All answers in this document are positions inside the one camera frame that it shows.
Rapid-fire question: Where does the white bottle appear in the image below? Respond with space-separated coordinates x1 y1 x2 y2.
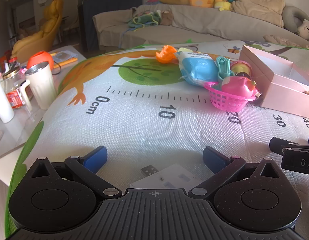
0 67 15 124

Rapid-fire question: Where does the teal plastic toy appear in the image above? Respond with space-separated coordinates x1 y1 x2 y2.
216 56 235 81

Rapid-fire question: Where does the yellow chair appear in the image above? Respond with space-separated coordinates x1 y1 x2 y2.
11 0 64 63

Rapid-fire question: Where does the white usb card reader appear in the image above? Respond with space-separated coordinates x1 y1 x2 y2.
130 164 205 189

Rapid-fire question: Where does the pink toy pig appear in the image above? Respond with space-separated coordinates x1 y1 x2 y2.
221 76 258 98

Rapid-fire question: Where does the pink cardboard box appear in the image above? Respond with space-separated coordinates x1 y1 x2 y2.
239 45 309 120

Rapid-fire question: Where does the beige blanket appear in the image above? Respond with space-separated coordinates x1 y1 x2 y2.
231 0 286 28

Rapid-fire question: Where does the green cloth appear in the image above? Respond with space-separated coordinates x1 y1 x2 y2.
128 10 162 28

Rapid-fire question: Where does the blue wet wipes packet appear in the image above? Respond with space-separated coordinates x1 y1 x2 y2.
176 50 219 86

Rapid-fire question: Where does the pink plastic basket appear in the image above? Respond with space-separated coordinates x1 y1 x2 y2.
204 81 257 113

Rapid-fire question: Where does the dark cabinet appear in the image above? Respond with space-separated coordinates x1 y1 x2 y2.
80 0 143 52

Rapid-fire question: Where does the cream tumbler cup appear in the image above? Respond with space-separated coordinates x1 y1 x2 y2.
25 61 58 110

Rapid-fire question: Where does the white table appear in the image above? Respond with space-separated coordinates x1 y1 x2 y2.
0 44 88 188

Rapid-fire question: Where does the glass jar with red label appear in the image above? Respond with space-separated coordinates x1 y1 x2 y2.
0 66 30 109

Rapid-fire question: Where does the grey neck pillow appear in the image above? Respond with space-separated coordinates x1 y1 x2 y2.
282 6 308 33

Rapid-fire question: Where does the brown plush toy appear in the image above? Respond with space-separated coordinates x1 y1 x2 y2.
160 10 174 26

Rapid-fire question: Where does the white bear plush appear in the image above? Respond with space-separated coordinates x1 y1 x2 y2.
297 19 309 40

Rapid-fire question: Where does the yellow and pink toy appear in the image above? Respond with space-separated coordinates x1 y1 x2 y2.
231 61 252 78

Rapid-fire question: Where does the beige sofa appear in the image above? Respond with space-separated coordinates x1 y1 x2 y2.
93 0 309 55

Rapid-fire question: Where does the orange plastic toy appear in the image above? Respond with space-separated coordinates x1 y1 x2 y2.
156 45 178 64

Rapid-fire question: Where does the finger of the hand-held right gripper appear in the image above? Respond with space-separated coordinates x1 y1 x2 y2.
281 147 309 176
269 137 309 155

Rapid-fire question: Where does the orange round toy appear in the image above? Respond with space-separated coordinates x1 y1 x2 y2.
27 51 54 71

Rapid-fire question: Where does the book with yellow edge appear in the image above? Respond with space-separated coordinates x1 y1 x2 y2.
50 50 78 65

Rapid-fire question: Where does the printed play mat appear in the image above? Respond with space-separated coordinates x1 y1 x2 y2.
4 40 309 240

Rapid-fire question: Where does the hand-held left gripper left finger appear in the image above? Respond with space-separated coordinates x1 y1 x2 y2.
26 145 123 198

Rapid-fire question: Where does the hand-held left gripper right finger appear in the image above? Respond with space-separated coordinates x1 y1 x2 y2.
188 146 283 198

